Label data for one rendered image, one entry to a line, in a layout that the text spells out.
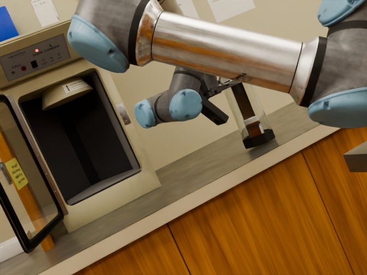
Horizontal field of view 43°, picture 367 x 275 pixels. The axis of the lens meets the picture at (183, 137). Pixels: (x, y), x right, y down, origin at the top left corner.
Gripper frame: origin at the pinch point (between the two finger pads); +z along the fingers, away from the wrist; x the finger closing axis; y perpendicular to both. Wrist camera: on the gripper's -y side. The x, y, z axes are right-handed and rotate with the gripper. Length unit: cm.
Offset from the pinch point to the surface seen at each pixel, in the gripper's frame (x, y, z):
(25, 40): 18, 34, -48
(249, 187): -6.0, -28.0, -16.4
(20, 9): 28, 46, -42
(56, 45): 20, 31, -40
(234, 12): 46, 29, 57
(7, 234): 79, -18, -63
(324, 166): -12.5, -33.2, 7.6
